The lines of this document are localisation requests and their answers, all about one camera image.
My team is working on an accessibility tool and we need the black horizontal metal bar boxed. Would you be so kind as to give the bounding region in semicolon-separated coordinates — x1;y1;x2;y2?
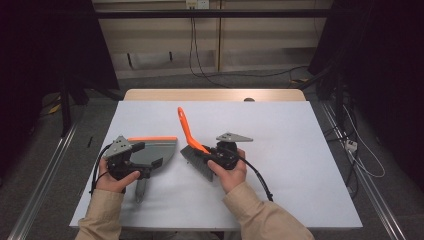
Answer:
93;9;334;19

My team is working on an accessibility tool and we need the black hanging cable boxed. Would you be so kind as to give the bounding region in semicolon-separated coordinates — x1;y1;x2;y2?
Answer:
188;8;231;89

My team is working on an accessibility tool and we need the dark curtain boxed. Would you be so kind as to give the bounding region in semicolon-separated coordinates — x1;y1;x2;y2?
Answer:
308;0;424;191
0;0;119;181

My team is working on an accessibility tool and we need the grey dustpan with orange edge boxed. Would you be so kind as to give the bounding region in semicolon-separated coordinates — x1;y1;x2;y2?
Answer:
127;135;178;204

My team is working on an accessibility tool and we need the white table mat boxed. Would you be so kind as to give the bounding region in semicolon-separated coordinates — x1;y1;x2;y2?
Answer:
69;100;364;231

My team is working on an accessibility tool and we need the white cable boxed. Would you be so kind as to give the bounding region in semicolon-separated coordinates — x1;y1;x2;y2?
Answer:
343;104;386;179

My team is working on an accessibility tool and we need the white wall socket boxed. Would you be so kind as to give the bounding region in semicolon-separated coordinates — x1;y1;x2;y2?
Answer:
185;0;210;10

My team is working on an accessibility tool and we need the person's right hand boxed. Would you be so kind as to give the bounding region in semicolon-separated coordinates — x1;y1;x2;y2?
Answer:
207;149;248;195

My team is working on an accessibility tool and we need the white power adapter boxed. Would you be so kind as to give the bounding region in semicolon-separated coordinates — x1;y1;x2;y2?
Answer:
344;139;358;154

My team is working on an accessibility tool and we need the left hand-held gripper black cable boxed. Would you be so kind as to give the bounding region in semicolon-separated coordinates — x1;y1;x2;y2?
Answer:
89;143;113;196

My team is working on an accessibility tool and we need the black metal stand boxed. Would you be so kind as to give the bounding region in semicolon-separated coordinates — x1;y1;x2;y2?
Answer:
59;74;124;138

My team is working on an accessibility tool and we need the aluminium floor rail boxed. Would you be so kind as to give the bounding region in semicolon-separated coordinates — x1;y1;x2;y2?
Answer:
6;116;84;240
318;101;408;240

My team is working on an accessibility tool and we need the orange brush with grey bristles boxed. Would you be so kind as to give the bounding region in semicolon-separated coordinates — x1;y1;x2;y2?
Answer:
177;106;214;183

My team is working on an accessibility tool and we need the bundle of black cables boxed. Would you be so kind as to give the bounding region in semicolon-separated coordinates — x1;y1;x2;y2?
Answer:
324;76;359;198

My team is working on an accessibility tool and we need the wooden table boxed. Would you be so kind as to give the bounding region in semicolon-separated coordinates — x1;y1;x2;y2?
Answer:
123;88;307;103

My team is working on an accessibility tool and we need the black floor cable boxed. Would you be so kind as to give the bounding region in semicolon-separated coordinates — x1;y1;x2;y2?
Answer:
191;64;309;79

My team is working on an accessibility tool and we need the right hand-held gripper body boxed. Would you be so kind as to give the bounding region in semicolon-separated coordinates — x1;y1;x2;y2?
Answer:
208;132;254;170

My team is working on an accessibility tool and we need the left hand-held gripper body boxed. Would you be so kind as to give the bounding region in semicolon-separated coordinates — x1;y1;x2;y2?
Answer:
103;134;152;182

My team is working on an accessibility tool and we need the person's left hand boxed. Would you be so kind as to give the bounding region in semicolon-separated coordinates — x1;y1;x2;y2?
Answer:
96;158;141;194

